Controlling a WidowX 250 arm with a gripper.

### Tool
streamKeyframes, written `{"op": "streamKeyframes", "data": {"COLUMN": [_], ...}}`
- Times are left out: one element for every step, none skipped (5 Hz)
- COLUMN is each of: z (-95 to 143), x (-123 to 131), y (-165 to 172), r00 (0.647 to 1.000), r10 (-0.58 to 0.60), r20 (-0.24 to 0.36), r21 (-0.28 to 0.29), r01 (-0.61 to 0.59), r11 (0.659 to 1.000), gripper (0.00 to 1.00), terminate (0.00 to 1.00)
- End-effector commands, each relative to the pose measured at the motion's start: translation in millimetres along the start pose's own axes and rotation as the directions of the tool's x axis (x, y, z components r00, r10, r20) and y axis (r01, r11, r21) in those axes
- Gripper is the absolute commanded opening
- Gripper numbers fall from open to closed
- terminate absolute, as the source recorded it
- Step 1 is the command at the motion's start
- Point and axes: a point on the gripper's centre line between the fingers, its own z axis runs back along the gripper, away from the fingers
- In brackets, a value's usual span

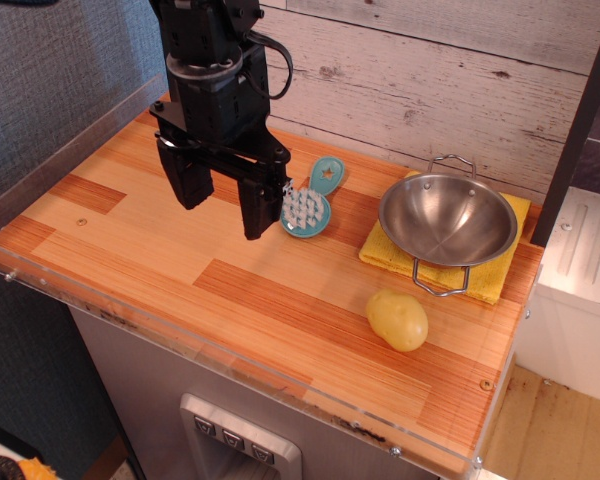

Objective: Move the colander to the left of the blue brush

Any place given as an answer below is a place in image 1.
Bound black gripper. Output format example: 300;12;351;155
151;43;290;240

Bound yellow potato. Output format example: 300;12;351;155
365;289;429;352

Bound steel colander bowl with handles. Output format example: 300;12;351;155
378;154;519;297

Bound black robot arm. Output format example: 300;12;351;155
150;1;293;240

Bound blue brush with white bristles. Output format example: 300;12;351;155
280;156;345;238

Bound grey toy fridge cabinet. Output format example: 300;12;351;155
70;308;434;479

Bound clear acrylic table guard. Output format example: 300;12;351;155
0;82;540;479

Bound silver dispenser button panel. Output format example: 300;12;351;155
180;393;303;479

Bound yellow folded cloth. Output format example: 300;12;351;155
359;194;531;304

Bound yellow black object at corner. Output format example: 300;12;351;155
0;455;59;480

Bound white toy appliance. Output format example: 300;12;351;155
515;188;600;400

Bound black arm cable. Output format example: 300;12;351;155
239;30;295;101

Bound dark vertical post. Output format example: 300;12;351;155
530;46;600;247

